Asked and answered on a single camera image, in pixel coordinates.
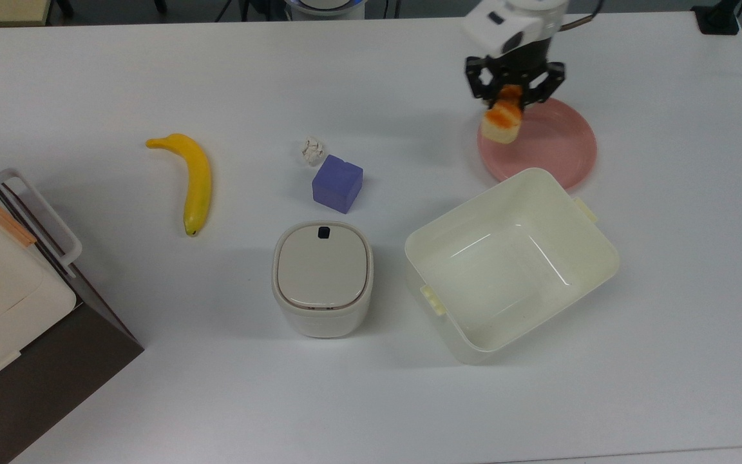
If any robot base with blue ring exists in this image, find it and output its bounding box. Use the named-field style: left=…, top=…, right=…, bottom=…
left=284, top=0, right=368, bottom=21

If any yellow banana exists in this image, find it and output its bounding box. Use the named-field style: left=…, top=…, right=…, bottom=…
left=146, top=133, right=213, bottom=237

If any black table clamp mount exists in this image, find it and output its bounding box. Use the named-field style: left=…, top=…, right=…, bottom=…
left=692, top=0, right=742, bottom=36

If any cream plastic open bin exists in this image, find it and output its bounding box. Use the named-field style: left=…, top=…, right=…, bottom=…
left=404, top=168, right=621, bottom=366

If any white toaster oven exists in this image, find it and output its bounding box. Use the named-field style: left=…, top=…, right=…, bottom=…
left=0, top=140, right=145, bottom=464

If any small white lidded trash can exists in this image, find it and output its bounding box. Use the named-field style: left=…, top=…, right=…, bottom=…
left=272, top=221, right=374, bottom=338

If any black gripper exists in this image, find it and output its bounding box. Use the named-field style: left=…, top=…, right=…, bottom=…
left=464, top=37, right=567, bottom=108

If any purple cube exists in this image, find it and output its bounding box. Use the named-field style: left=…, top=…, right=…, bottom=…
left=312, top=155, right=365, bottom=215

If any white drawer handle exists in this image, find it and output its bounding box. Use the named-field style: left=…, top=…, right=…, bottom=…
left=0, top=169, right=83, bottom=279

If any bread slice with orange topping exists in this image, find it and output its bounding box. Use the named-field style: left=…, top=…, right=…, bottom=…
left=480, top=87, right=525, bottom=144

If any crumpled white paper ball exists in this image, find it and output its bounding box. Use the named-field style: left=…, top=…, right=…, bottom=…
left=300, top=136, right=325, bottom=167

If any pink plate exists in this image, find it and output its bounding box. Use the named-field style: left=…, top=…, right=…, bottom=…
left=477, top=97, right=598, bottom=191

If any orange latch strip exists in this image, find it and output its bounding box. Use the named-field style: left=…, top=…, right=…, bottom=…
left=0, top=189, right=38, bottom=247

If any black robot wrist cable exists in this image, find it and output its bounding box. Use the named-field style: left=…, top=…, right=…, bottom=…
left=559, top=0, right=605, bottom=32

